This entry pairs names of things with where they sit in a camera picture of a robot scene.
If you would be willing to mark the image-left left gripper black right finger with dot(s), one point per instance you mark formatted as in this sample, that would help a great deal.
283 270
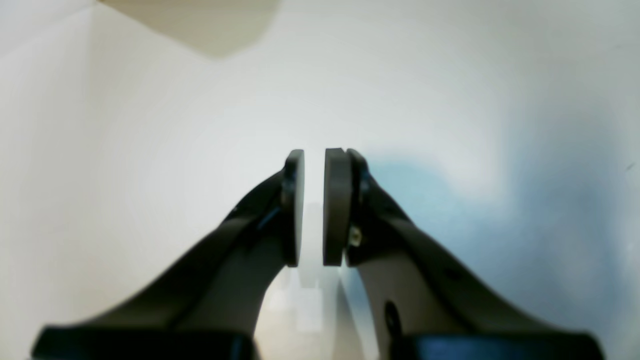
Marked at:
425 304

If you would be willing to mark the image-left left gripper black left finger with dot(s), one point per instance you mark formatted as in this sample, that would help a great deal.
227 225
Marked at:
206 305

